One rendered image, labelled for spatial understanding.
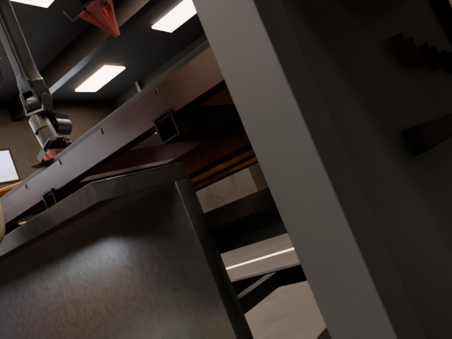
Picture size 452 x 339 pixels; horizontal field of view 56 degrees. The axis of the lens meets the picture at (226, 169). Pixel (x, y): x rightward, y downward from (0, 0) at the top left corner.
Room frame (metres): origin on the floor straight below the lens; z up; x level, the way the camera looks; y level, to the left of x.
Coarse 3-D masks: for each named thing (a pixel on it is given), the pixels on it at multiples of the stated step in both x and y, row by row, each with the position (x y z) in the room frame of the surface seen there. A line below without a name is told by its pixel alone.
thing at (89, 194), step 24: (168, 168) 0.72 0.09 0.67; (96, 192) 0.59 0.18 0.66; (120, 192) 0.63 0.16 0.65; (144, 192) 0.82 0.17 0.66; (48, 216) 0.67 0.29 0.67; (72, 216) 0.63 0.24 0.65; (96, 216) 0.93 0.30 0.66; (24, 240) 0.73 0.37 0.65; (48, 240) 1.06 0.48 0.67; (0, 264) 1.25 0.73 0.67
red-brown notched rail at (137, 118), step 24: (192, 72) 0.70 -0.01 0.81; (216, 72) 0.67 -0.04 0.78; (144, 96) 0.77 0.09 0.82; (168, 96) 0.74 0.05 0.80; (192, 96) 0.71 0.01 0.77; (120, 120) 0.82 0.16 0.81; (144, 120) 0.78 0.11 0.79; (168, 120) 0.78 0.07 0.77; (96, 144) 0.88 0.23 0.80; (120, 144) 0.84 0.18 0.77; (48, 168) 1.00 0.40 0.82; (72, 168) 0.95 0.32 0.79; (96, 168) 0.94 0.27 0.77; (24, 192) 1.09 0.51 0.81; (24, 216) 1.18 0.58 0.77
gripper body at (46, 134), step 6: (48, 126) 1.24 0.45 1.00; (42, 132) 1.23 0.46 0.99; (48, 132) 1.23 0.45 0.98; (54, 132) 1.25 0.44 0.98; (42, 138) 1.22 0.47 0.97; (48, 138) 1.19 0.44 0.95; (54, 138) 1.20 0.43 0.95; (60, 138) 1.22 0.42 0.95; (66, 138) 1.23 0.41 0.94; (42, 144) 1.23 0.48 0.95; (48, 144) 1.21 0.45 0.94; (54, 144) 1.23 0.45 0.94
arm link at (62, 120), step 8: (40, 96) 1.23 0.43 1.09; (48, 96) 1.25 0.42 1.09; (48, 104) 1.25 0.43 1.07; (32, 112) 1.25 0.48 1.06; (40, 112) 1.25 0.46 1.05; (48, 112) 1.27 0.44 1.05; (56, 112) 1.29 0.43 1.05; (56, 120) 1.29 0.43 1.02; (64, 120) 1.31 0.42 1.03; (56, 128) 1.29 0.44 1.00; (64, 128) 1.31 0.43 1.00
